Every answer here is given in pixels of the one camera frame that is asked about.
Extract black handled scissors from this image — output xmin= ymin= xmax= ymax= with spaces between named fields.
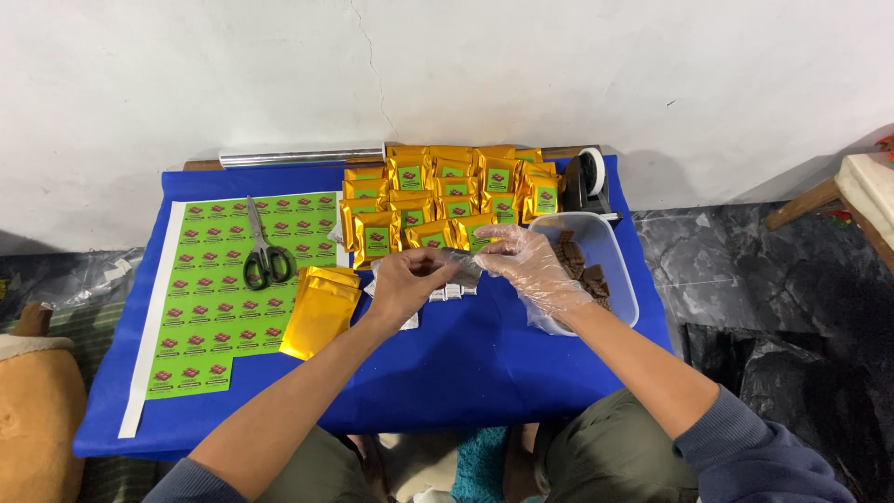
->
xmin=242 ymin=195 xmax=297 ymax=292

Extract black tape dispenser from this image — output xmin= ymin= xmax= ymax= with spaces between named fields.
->
xmin=563 ymin=147 xmax=624 ymax=226

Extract row of foil wrapped chocolates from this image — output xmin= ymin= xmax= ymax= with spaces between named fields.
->
xmin=428 ymin=282 xmax=480 ymax=303

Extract clear plastic container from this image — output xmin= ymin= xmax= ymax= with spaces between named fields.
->
xmin=527 ymin=211 xmax=641 ymax=338

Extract silver foil roll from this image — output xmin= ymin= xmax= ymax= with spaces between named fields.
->
xmin=218 ymin=145 xmax=387 ymax=170

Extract blue table cloth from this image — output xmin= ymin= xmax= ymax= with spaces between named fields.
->
xmin=73 ymin=155 xmax=673 ymax=462

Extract group of labelled gold pouches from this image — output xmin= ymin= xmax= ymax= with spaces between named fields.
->
xmin=339 ymin=144 xmax=564 ymax=271

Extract person's right hand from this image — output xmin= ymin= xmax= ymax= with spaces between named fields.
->
xmin=474 ymin=224 xmax=595 ymax=329

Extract person's left hand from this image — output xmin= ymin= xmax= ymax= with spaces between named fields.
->
xmin=365 ymin=247 xmax=463 ymax=331

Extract teal rug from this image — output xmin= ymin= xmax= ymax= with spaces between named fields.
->
xmin=449 ymin=425 xmax=512 ymax=503

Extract wooden stool with white cushion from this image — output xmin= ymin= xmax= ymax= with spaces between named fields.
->
xmin=763 ymin=150 xmax=894 ymax=275

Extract black plastic sheet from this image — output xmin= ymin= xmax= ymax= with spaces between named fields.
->
xmin=683 ymin=320 xmax=894 ymax=503

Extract silver foil piece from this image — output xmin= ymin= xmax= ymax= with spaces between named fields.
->
xmin=439 ymin=248 xmax=485 ymax=289

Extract heap of brown chocolate pieces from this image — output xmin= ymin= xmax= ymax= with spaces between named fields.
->
xmin=550 ymin=229 xmax=615 ymax=313

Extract clear plastic bag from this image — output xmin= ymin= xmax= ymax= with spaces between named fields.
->
xmin=0 ymin=247 xmax=145 ymax=324

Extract person's olive trousers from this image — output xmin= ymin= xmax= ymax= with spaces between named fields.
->
xmin=255 ymin=386 xmax=701 ymax=503

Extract plain gold pouch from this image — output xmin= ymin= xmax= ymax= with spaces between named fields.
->
xmin=279 ymin=275 xmax=363 ymax=361
xmin=296 ymin=265 xmax=361 ymax=286

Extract green striped mat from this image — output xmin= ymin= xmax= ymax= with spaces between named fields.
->
xmin=0 ymin=299 xmax=177 ymax=503

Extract green sticker sheet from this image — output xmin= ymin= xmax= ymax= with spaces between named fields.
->
xmin=117 ymin=190 xmax=350 ymax=440

